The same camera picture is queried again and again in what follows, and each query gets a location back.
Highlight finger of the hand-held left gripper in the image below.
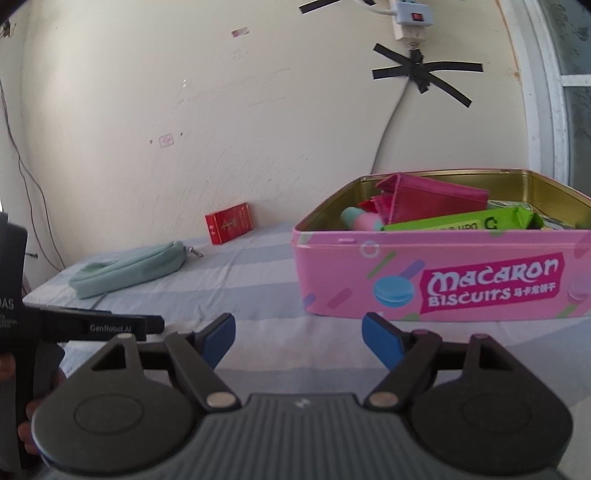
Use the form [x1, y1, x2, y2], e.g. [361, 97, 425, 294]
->
[23, 304, 166, 343]

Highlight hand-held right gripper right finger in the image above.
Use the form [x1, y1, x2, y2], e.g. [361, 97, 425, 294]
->
[362, 312, 514, 409]

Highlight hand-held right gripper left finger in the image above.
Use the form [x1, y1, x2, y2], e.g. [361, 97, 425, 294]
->
[91, 313, 242, 409]

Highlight pink biscuit tin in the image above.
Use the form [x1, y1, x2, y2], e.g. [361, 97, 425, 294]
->
[291, 169, 591, 321]

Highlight teal plush toy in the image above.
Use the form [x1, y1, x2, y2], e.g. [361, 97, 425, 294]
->
[341, 207, 385, 232]

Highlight green cardboard box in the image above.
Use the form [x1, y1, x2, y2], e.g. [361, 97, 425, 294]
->
[381, 206, 546, 232]

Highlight person's left hand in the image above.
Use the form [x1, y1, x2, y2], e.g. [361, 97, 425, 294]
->
[17, 367, 69, 457]

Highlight teal zipper pouch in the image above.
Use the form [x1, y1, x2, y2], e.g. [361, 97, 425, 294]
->
[68, 240, 204, 299]

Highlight small red box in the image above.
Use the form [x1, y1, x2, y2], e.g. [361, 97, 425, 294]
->
[205, 202, 254, 246]

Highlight magenta wallet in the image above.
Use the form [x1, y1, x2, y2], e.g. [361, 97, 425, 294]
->
[360, 172, 490, 226]

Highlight green patterned packet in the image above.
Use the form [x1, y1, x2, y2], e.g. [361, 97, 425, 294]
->
[489, 200, 591, 230]

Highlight crossed black tape strips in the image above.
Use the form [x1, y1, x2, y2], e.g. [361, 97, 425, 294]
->
[372, 43, 484, 109]

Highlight white power strip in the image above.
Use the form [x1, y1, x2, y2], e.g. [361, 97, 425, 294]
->
[392, 0, 435, 47]

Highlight black tape strip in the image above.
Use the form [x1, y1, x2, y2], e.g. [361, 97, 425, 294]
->
[298, 0, 343, 14]

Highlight thin wall wires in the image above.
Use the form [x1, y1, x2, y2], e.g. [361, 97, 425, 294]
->
[0, 78, 66, 271]

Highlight grey power cable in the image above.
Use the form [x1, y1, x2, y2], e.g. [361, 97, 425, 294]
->
[370, 45, 419, 175]

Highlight white window frame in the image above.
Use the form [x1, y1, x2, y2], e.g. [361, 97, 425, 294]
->
[501, 0, 591, 197]

